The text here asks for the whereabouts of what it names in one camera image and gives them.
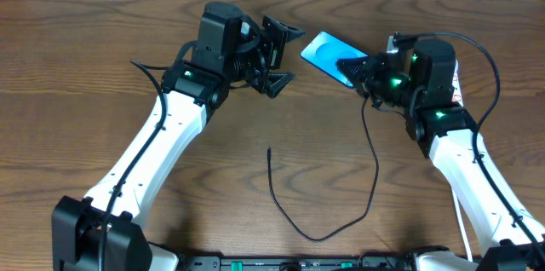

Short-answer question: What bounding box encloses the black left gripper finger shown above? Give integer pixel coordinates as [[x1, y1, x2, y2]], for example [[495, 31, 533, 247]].
[[267, 72, 295, 99], [284, 26, 306, 43]]

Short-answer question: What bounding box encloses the blue Galaxy smartphone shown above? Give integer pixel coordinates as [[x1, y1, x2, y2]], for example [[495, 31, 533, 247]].
[[300, 31, 366, 89]]

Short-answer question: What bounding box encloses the black charger cable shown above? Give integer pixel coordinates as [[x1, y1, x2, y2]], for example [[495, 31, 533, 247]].
[[267, 95, 380, 243]]

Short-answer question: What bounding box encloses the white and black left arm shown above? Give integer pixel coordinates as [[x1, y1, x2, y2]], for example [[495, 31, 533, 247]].
[[51, 2, 303, 271]]

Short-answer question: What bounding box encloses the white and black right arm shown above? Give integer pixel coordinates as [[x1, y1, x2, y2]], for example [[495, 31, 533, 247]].
[[336, 36, 544, 270]]

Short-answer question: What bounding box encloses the white power strip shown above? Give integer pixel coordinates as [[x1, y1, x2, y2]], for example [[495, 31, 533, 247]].
[[452, 60, 463, 107]]

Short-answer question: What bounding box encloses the white power strip cord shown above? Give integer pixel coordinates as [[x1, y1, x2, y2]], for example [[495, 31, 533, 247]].
[[450, 187, 474, 262]]

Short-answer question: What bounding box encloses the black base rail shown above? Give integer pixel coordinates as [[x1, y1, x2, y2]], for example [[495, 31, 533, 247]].
[[176, 254, 416, 271]]

